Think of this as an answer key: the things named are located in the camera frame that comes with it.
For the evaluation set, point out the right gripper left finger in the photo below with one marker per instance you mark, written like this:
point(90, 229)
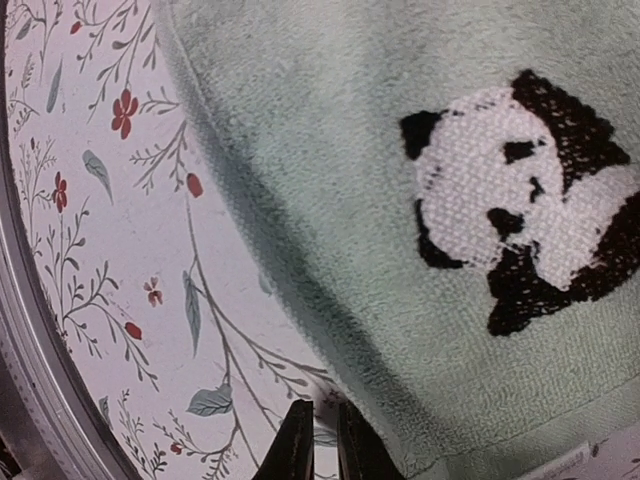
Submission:
point(291, 454)

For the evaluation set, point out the aluminium front rail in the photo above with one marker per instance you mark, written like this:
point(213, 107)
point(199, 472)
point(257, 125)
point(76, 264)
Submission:
point(47, 418)

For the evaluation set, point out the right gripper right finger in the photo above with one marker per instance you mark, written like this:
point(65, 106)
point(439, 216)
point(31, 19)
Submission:
point(361, 452)

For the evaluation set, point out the light green towel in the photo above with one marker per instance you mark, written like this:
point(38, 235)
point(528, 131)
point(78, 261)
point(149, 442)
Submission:
point(444, 195)

